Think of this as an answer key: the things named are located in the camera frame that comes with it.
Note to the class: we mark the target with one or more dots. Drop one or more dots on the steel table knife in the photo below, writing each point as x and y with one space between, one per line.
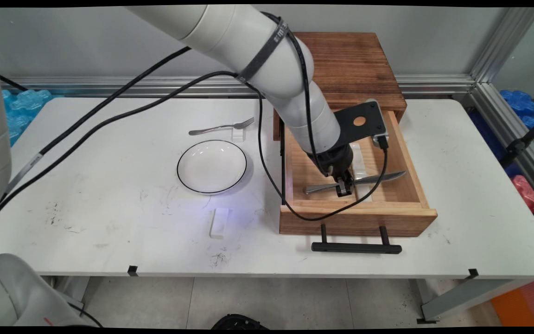
383 177

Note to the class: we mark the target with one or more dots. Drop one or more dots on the orange box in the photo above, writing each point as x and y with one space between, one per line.
522 306

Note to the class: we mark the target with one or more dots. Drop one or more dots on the steel fork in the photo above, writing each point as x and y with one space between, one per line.
216 127

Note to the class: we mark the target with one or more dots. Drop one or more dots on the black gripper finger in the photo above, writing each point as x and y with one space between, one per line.
349 175
344 189

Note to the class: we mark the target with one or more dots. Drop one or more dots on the white ceramic cutlery rest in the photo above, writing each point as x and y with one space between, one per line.
359 157
239 135
364 195
219 222

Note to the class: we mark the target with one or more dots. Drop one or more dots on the black table clip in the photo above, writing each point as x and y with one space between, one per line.
473 273
132 271

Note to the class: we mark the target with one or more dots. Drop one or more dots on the black stand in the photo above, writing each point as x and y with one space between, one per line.
519 146

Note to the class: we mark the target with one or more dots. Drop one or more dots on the aluminium frame post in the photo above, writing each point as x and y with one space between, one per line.
503 41

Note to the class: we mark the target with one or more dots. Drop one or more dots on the white plate black rim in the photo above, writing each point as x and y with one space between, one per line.
211 167

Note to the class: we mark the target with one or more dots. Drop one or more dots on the light wooden drawer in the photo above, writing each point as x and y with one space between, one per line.
401 218

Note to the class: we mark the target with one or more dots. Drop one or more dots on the black round floor object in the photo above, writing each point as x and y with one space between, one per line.
237 322

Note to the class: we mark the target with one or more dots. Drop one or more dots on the dark wooden cabinet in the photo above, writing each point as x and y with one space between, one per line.
369 60

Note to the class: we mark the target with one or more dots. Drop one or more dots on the blue bubble wrap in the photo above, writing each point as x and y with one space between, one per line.
21 109
519 102

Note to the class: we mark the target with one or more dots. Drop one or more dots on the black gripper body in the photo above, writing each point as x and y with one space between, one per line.
336 162

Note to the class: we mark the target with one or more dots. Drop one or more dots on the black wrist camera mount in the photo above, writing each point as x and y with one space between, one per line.
369 125

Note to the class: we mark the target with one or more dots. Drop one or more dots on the red plastic bag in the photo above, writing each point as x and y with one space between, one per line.
526 190

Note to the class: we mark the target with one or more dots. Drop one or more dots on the aluminium frame rail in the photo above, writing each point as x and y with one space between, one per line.
434 85
512 125

